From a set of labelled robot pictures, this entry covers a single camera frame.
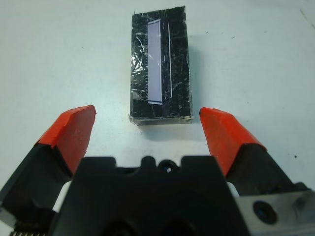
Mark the black glossy box lid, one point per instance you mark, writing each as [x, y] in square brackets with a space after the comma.
[178, 73]

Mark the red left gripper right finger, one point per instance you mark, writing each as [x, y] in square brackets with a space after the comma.
[226, 140]

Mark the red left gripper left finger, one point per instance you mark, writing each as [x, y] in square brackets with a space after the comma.
[66, 137]

